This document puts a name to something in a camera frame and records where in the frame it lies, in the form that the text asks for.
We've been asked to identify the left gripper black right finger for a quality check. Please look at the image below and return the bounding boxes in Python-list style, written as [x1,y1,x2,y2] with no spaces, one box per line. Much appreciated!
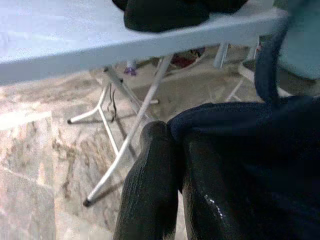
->
[181,134,253,240]

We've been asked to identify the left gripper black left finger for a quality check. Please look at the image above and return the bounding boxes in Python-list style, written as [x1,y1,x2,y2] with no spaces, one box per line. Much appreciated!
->
[111,121,180,240]

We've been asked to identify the dark navy garment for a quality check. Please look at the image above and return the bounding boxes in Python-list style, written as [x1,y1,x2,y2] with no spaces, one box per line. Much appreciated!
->
[166,22,320,240]

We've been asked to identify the small purple toy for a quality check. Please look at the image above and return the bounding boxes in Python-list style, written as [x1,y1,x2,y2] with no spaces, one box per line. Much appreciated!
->
[123,65,138,76]

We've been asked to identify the red toy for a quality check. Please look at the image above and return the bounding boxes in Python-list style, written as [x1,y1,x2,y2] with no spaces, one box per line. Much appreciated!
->
[171,47,206,69]

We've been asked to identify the white folding table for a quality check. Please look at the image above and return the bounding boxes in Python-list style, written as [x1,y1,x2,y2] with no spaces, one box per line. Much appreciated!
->
[0,0,288,208]

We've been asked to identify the black garment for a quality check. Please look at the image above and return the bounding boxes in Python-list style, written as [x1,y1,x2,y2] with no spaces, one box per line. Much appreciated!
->
[111,0,251,34]

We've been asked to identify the pale blue child chair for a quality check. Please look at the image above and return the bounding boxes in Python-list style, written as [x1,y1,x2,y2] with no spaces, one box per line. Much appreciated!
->
[273,0,320,81]

